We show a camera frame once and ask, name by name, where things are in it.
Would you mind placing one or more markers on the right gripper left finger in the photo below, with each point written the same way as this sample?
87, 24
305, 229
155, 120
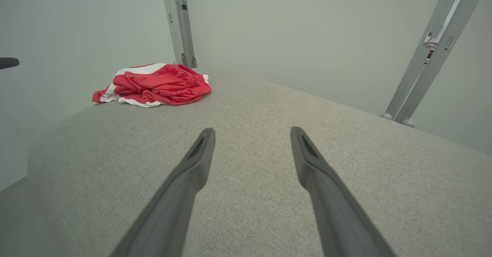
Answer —
173, 195

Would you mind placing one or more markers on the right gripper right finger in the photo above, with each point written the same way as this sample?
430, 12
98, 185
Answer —
334, 203

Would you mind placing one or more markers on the red white-trimmed shorts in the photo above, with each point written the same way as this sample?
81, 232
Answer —
161, 84

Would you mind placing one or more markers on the dark rounded bar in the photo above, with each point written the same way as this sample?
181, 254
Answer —
8, 63

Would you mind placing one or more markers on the grey metal frame post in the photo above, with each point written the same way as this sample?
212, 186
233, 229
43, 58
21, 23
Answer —
423, 68

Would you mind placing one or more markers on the grey metal frame with caster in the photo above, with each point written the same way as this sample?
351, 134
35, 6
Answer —
180, 26

